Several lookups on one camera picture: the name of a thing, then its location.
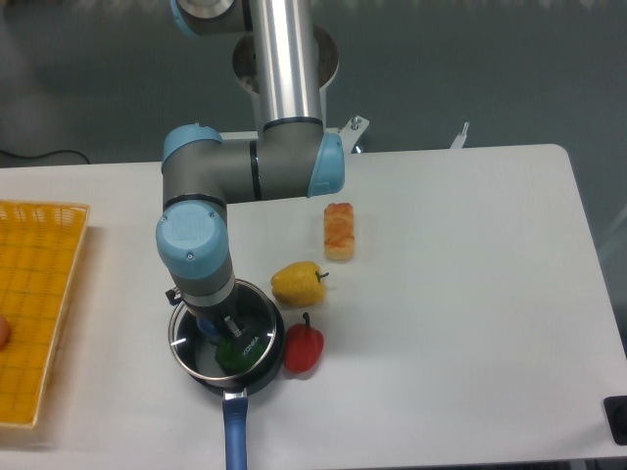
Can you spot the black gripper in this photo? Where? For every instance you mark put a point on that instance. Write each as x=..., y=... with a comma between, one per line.
x=216, y=322

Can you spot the glass pot lid blue knob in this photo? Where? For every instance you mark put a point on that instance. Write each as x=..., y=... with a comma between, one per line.
x=263, y=336

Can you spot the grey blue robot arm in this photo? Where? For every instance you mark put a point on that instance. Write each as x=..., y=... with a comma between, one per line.
x=292, y=156

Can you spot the green bell pepper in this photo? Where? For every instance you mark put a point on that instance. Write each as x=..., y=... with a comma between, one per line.
x=231, y=360

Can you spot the yellow bell pepper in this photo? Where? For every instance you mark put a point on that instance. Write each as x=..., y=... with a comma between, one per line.
x=299, y=284

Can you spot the red bell pepper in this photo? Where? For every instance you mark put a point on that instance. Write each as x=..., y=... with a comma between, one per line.
x=303, y=346

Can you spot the orange bread loaf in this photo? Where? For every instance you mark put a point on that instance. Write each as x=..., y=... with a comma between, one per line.
x=339, y=235

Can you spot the yellow woven basket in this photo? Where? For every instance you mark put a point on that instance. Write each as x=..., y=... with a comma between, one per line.
x=40, y=246

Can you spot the orange round object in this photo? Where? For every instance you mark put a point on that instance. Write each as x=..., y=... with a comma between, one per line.
x=5, y=331

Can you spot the black device at table edge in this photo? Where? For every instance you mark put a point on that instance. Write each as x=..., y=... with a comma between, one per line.
x=615, y=411

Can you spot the dark pot blue handle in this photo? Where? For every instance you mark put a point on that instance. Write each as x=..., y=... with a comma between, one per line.
x=234, y=405

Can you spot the white table bracket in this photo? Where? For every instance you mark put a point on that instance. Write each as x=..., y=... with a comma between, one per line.
x=460, y=139

